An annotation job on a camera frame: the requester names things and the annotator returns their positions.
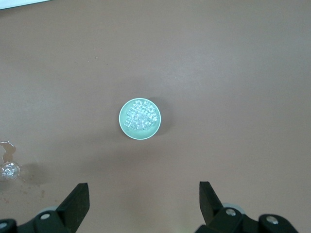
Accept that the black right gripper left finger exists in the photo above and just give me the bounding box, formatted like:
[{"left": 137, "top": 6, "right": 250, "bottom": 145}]
[{"left": 0, "top": 183, "right": 90, "bottom": 233}]

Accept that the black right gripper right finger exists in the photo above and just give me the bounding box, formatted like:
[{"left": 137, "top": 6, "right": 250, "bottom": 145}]
[{"left": 196, "top": 181, "right": 300, "bottom": 233}]

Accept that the clear wine glass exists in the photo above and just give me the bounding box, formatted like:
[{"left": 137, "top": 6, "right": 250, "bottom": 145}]
[{"left": 0, "top": 162, "right": 21, "bottom": 182}]

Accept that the mint green ceramic bowl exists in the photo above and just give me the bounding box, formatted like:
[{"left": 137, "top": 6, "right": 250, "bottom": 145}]
[{"left": 119, "top": 98, "right": 162, "bottom": 140}]

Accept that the brown table cover sheet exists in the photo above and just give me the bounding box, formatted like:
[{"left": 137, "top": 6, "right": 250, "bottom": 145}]
[{"left": 0, "top": 0, "right": 311, "bottom": 233}]

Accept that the white table border strip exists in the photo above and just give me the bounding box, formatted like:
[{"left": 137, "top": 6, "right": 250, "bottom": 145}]
[{"left": 0, "top": 0, "right": 52, "bottom": 10}]

